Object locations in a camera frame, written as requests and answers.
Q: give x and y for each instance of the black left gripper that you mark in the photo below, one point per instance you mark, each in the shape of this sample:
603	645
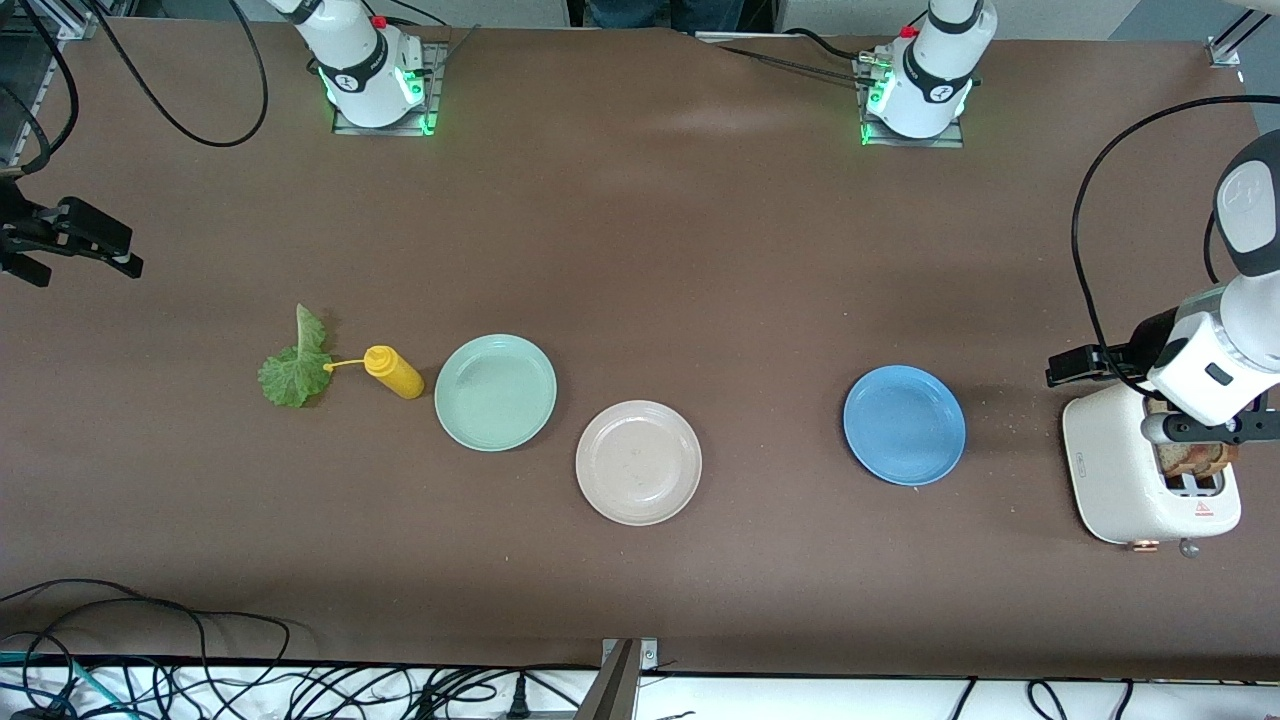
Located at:
1148	346

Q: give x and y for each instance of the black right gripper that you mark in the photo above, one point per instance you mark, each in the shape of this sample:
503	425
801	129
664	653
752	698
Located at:
28	231

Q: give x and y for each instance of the green lettuce leaf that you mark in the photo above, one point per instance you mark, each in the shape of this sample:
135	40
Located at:
290	378

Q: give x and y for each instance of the yellow mustard squeeze bottle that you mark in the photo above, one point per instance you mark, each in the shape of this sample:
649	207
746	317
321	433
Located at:
395	372

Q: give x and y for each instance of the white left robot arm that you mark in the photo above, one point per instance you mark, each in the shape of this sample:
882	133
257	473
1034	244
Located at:
935	70

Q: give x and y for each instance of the blue plate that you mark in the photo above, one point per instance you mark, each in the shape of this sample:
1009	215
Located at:
905	425

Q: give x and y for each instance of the beige plate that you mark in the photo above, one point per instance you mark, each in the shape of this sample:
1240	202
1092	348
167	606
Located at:
638	462

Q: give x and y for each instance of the mint green plate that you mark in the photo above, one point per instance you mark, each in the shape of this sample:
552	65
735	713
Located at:
495	392

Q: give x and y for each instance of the white toaster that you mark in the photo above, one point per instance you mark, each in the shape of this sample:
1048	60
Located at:
1110	470

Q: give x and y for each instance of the grey metal side rack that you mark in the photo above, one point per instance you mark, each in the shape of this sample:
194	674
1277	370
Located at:
25	95

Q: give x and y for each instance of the person in blue jeans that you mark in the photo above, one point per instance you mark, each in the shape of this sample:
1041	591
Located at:
690	10

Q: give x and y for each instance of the black power plug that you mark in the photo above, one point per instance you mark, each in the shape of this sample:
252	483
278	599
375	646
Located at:
518	697

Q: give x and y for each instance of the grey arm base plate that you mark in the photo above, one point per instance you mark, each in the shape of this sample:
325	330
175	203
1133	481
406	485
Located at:
955	137
428	127

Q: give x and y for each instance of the aluminium corner bracket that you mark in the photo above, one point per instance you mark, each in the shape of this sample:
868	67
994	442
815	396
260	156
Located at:
1225	50

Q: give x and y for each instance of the grey metal camera post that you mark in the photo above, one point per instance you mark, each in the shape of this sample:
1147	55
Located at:
620	680

